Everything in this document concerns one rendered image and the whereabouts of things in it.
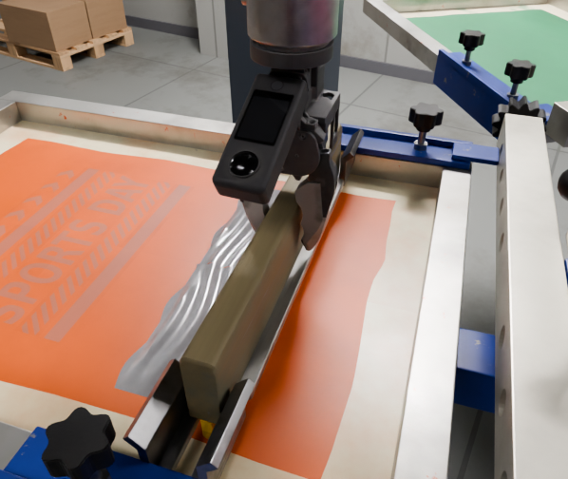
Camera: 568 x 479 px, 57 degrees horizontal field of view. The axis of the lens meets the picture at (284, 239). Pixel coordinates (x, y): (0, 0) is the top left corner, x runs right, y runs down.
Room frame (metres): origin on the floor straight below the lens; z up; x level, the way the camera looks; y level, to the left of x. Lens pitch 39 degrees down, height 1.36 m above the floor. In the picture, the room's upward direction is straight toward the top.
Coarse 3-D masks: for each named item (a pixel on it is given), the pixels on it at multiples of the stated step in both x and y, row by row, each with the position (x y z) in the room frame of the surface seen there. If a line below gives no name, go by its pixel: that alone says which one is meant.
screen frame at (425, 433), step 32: (32, 96) 0.86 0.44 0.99; (0, 128) 0.80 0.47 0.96; (96, 128) 0.80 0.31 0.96; (128, 128) 0.78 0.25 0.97; (160, 128) 0.76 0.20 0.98; (192, 128) 0.74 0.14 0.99; (224, 128) 0.74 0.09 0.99; (384, 160) 0.65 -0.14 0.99; (448, 192) 0.56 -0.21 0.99; (448, 224) 0.49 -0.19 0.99; (448, 256) 0.44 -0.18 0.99; (448, 288) 0.39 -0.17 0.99; (448, 320) 0.34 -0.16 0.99; (416, 352) 0.30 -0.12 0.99; (448, 352) 0.30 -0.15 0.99; (416, 384) 0.27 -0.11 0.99; (448, 384) 0.27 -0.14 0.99; (416, 416) 0.24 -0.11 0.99; (448, 416) 0.24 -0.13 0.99; (0, 448) 0.21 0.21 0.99; (416, 448) 0.21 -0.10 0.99; (448, 448) 0.21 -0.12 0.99
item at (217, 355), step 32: (288, 192) 0.46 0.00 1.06; (288, 224) 0.40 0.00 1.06; (256, 256) 0.35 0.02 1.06; (288, 256) 0.40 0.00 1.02; (224, 288) 0.31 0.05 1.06; (256, 288) 0.32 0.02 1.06; (224, 320) 0.28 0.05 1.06; (256, 320) 0.31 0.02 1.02; (192, 352) 0.25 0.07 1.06; (224, 352) 0.25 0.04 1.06; (192, 384) 0.24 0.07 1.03; (224, 384) 0.24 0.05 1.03; (192, 416) 0.24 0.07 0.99
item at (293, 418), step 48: (144, 288) 0.42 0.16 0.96; (0, 336) 0.35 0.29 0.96; (96, 336) 0.35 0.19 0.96; (144, 336) 0.35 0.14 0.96; (288, 336) 0.35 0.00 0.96; (336, 336) 0.35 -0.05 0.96; (48, 384) 0.29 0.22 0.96; (96, 384) 0.29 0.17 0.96; (288, 384) 0.29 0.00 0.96; (336, 384) 0.29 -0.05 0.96; (240, 432) 0.25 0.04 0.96; (288, 432) 0.25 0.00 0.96; (336, 432) 0.25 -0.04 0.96
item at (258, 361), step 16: (336, 192) 0.55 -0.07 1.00; (304, 256) 0.43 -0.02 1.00; (304, 272) 0.41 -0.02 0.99; (288, 288) 0.38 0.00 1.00; (288, 304) 0.36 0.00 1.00; (272, 320) 0.34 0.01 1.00; (272, 336) 0.32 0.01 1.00; (256, 352) 0.30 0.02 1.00; (272, 352) 0.31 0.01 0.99; (256, 368) 0.28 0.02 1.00; (256, 384) 0.27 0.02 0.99
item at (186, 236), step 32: (0, 160) 0.71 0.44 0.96; (32, 160) 0.71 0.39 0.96; (64, 160) 0.71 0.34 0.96; (96, 160) 0.71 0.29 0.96; (128, 160) 0.71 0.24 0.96; (160, 160) 0.71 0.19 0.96; (0, 192) 0.62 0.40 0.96; (32, 192) 0.62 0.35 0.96; (192, 192) 0.62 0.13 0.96; (192, 224) 0.54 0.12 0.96; (352, 224) 0.54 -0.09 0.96; (384, 224) 0.54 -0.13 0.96; (160, 256) 0.48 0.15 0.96; (192, 256) 0.48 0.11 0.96; (320, 256) 0.48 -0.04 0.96; (352, 256) 0.48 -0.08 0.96; (384, 256) 0.48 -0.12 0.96; (320, 288) 0.42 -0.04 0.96; (352, 288) 0.42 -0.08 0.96
